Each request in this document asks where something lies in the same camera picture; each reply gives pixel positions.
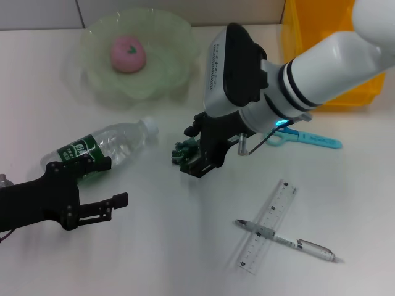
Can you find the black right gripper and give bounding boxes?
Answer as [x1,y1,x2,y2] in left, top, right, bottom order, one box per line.
[180,112,251,179]

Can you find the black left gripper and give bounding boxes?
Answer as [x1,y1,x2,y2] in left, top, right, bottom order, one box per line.
[0,154,129,234]

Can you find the green plastic wrapper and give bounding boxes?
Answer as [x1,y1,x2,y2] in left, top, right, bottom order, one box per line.
[169,137,202,167]

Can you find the pink peach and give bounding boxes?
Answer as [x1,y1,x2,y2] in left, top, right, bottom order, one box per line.
[110,35,148,75]

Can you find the clear green-label water bottle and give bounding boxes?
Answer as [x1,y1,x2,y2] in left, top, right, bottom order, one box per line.
[39,115,160,186]

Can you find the green glass fruit plate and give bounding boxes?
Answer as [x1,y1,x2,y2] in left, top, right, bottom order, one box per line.
[66,8,201,110]

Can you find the transparent plastic ruler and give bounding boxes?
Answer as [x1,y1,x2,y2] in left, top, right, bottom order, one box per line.
[236,178,299,275]

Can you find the blue scissors with sheath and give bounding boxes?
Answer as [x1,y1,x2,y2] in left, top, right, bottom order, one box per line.
[265,126,343,149]

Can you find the silver white pen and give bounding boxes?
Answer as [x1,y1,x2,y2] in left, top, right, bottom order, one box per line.
[235,218,346,264]

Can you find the yellow plastic bin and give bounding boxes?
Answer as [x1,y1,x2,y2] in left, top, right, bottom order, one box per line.
[280,0,386,112]

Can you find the right gripper cable with plug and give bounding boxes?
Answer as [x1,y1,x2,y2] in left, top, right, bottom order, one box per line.
[236,112,313,156]

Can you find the gripper cable with plug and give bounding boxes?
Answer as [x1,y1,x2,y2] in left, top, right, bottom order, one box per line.
[0,173,15,244]
[236,112,313,156]

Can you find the left gripper cable with plug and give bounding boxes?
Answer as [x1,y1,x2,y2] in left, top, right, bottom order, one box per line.
[0,173,15,244]

